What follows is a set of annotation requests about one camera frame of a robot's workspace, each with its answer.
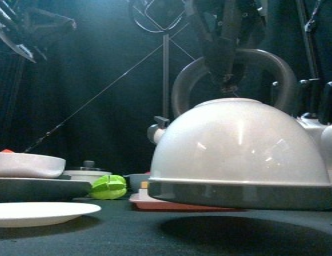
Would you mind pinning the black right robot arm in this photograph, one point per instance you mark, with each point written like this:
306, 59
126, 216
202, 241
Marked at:
309, 40

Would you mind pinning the white knife block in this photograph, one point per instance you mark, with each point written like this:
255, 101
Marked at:
313, 128

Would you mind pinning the white rounded container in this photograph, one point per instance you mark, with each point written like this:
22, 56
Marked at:
330, 143

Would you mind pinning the small red toy food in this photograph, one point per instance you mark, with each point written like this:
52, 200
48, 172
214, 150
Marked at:
7, 151

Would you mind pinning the white shallow bowl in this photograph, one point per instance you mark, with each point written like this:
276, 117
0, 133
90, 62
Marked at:
26, 165

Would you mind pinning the small grey cup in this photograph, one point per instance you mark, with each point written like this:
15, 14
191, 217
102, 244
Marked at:
137, 181

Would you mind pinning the small orange toy piece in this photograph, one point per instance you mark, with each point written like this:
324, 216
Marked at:
143, 185

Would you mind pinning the white pot with grey knob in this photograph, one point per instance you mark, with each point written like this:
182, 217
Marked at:
86, 174

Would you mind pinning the dark grey tray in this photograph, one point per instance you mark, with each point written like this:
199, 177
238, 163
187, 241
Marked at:
39, 189

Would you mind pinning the green toy vegetable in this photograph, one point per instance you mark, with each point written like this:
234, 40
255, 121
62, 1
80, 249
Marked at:
109, 187

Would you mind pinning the white flat plate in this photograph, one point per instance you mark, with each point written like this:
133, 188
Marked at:
39, 212

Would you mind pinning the grey vertical frame post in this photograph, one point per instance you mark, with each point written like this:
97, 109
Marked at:
165, 76

